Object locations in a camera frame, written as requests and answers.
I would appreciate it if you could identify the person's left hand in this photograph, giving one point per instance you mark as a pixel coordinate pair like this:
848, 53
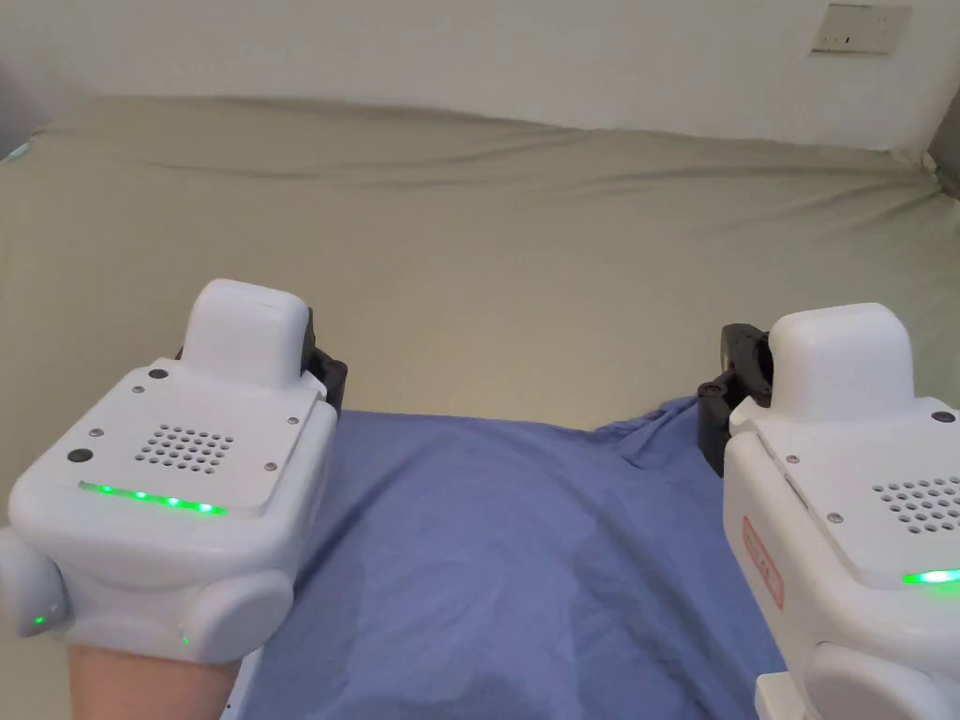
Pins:
150, 686

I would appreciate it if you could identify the white wall switch plate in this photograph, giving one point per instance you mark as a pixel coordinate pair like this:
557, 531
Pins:
860, 28

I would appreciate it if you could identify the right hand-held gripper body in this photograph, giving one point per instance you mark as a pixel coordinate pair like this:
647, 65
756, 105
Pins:
840, 480

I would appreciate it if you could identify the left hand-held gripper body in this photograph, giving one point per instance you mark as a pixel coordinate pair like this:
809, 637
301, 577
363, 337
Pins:
172, 540

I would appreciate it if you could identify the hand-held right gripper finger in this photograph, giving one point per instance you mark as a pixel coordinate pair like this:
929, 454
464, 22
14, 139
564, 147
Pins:
746, 360

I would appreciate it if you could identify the bed with beige sheet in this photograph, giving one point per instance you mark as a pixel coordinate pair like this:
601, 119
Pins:
480, 262

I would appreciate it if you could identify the blue shirt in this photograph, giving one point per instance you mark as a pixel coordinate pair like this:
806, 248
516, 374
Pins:
487, 562

